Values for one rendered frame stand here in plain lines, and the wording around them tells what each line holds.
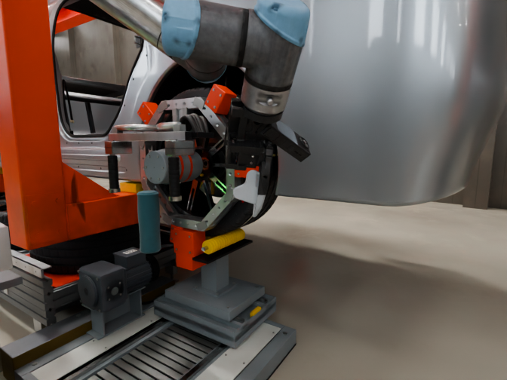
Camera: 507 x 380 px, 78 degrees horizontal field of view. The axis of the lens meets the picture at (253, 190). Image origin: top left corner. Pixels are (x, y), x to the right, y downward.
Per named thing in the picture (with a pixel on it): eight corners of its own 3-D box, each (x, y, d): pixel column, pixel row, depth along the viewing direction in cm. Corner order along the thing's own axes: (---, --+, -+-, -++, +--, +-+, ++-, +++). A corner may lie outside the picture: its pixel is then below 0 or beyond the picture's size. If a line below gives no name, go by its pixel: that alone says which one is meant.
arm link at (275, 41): (250, -15, 43) (309, -3, 44) (238, 64, 50) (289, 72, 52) (253, 2, 37) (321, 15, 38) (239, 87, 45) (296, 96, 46)
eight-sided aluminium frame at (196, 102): (244, 234, 125) (244, 94, 118) (235, 238, 120) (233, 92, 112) (153, 217, 154) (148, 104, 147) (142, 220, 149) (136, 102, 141)
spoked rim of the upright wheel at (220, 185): (181, 130, 172) (204, 219, 170) (146, 128, 152) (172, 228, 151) (255, 93, 144) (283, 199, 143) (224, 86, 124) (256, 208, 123)
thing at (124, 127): (179, 134, 130) (179, 108, 128) (140, 133, 114) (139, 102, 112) (152, 135, 139) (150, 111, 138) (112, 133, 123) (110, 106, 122)
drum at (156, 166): (205, 181, 133) (204, 148, 131) (167, 187, 116) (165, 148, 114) (182, 179, 141) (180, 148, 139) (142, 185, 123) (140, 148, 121)
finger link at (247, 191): (229, 216, 59) (233, 167, 58) (259, 216, 61) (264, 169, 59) (231, 219, 56) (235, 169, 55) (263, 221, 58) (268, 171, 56)
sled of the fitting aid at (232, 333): (275, 312, 160) (276, 294, 159) (235, 350, 130) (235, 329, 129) (202, 288, 187) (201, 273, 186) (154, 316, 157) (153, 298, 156)
